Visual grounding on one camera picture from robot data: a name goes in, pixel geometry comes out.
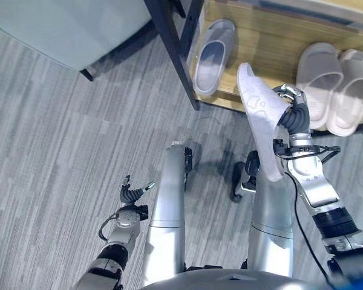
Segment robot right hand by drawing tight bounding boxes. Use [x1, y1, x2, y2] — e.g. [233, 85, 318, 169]
[273, 84, 310, 134]

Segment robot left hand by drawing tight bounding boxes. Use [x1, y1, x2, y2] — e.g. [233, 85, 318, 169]
[120, 175, 156, 208]

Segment white slipper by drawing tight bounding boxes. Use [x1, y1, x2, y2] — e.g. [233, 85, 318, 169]
[237, 62, 292, 183]

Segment beige slipper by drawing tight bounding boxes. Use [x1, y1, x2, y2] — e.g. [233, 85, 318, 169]
[295, 42, 344, 131]
[325, 48, 363, 137]

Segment grey slipper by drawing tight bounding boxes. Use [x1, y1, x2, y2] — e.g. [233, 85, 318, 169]
[192, 19, 236, 97]

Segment robot right leg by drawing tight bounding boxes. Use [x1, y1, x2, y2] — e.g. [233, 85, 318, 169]
[229, 150, 295, 278]

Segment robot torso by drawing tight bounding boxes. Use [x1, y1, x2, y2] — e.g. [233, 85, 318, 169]
[139, 265, 318, 290]

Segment pale green cabinet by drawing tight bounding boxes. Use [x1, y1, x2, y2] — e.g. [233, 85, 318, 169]
[0, 0, 158, 82]

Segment wooden shoe rack black frame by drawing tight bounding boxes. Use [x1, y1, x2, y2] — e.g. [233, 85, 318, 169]
[143, 0, 363, 134]

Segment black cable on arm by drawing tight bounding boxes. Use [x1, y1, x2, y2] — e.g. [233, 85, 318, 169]
[283, 171, 336, 288]

